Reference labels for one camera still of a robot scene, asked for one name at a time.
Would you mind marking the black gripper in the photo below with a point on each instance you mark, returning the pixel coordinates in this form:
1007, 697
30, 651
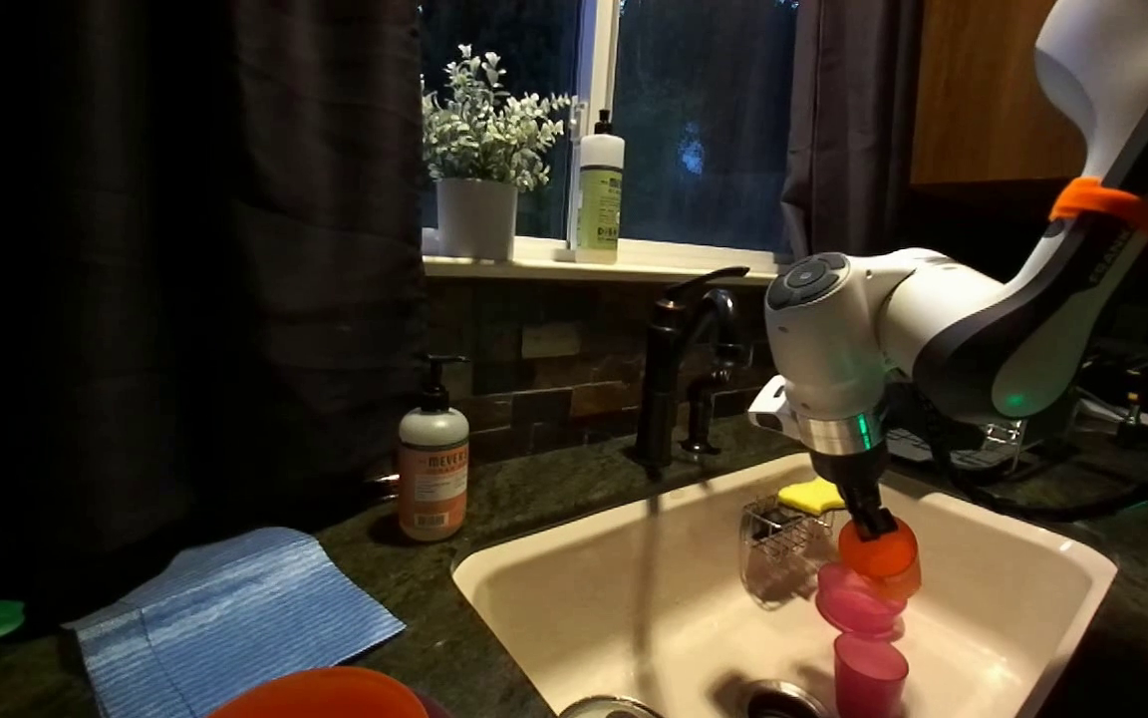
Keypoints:
855, 476

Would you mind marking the orange plastic cup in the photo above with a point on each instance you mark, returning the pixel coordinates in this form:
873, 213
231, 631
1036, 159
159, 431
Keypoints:
890, 560

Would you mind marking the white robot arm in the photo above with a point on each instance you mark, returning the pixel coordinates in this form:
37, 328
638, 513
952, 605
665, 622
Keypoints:
974, 342

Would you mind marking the large pink cup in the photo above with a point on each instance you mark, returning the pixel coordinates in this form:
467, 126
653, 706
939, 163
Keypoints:
858, 608

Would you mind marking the small pink cup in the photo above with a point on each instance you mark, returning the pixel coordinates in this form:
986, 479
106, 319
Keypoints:
866, 675

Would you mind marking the yellow sponge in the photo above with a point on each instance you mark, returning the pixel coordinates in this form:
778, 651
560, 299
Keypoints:
809, 495

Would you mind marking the dark bronze faucet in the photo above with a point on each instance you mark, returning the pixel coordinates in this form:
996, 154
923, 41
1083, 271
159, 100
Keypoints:
689, 351

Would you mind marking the black sink drain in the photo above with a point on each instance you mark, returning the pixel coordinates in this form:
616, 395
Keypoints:
773, 699

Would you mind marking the white kitchen sink basin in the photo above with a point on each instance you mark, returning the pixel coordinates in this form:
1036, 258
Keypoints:
647, 605

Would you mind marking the green dish soap bottle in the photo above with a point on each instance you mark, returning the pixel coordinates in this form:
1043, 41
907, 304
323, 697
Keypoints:
599, 191

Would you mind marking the orange label soap dispenser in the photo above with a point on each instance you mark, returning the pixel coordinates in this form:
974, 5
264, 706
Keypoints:
432, 459

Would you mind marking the white potted plant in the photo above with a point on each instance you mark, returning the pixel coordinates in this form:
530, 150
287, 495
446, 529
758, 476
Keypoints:
482, 150

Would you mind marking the orange bowl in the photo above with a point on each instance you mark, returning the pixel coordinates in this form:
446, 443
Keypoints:
341, 690

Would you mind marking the blue dish cloth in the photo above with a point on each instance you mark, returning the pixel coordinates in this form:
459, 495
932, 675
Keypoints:
219, 621

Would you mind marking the dark curtain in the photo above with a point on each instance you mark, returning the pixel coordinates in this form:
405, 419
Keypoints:
208, 262

